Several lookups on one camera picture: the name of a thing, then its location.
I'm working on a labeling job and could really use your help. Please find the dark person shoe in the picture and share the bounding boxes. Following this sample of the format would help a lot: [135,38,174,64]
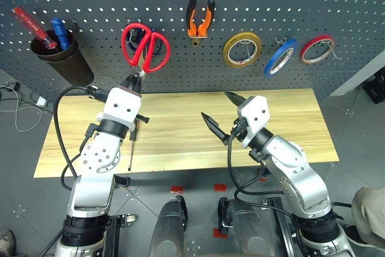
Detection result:
[344,223,370,246]

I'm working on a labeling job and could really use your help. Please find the grey side panel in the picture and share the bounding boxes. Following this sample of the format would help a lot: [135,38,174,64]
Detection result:
[329,55,385,98]

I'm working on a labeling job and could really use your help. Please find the person khaki trouser leg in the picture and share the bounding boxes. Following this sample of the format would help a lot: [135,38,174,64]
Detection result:
[351,186,385,244]

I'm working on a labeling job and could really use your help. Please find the red handled scissors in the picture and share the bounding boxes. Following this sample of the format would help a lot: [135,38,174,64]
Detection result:
[121,23,171,90]

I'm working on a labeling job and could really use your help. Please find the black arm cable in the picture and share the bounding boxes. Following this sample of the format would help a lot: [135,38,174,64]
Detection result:
[226,135,301,224]
[53,85,109,191]

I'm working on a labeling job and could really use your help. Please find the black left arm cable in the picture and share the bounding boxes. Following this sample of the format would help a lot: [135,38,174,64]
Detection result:
[53,85,109,191]

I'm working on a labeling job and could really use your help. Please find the brown worn shoe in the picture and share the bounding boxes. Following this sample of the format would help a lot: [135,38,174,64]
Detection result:
[0,229,16,257]

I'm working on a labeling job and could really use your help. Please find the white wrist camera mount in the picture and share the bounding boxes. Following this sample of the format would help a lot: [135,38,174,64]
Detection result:
[96,87,143,131]
[236,95,271,149]

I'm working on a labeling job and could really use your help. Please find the black stand frame rail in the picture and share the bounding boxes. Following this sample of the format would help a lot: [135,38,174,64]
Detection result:
[266,196,301,257]
[103,213,137,257]

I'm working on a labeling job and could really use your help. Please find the black box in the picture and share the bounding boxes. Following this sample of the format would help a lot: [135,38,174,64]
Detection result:
[362,69,385,105]

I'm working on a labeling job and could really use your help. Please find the black handled screwdriver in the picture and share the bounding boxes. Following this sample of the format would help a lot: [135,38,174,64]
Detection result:
[127,114,150,171]

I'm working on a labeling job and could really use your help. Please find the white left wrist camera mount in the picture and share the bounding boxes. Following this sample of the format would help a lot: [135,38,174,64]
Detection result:
[96,87,143,131]

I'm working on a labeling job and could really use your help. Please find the blue handled screwdriver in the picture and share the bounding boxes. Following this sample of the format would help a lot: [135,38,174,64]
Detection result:
[51,17,72,51]

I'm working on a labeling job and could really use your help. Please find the dark brown cup holder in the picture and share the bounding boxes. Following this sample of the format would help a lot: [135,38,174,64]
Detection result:
[29,29,96,87]

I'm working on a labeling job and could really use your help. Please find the yellow tape roll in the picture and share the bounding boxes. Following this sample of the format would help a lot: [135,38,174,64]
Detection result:
[223,32,262,69]

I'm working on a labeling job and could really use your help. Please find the white floor cable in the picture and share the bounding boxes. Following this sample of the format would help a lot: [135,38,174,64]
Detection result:
[0,87,43,133]

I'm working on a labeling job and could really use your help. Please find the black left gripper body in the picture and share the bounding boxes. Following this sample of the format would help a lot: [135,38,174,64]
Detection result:
[115,86,143,98]

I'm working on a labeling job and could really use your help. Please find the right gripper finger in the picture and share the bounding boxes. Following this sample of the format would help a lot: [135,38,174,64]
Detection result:
[200,111,231,146]
[224,91,247,109]

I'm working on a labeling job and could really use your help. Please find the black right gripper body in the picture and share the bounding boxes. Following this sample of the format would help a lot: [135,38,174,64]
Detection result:
[229,117,250,144]

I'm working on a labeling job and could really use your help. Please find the orange black pliers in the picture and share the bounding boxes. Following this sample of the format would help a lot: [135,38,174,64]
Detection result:
[185,0,216,48]

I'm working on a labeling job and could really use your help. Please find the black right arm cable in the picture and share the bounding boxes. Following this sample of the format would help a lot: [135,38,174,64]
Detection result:
[226,135,301,224]

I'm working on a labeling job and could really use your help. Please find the red tape roll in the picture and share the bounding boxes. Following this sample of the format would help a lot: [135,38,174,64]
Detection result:
[300,36,336,65]

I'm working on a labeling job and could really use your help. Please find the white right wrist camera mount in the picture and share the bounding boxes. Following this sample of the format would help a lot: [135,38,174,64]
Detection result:
[236,95,271,149]

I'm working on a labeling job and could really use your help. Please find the red handled screwdriver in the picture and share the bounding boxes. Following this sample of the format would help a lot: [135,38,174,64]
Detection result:
[10,6,58,51]

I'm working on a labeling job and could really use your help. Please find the blue tape roll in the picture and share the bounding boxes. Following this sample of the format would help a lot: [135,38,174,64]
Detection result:
[263,39,298,79]

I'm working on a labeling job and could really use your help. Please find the dark rounded robot leg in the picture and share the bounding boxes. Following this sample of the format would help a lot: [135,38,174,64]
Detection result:
[149,195,189,257]
[218,196,291,257]

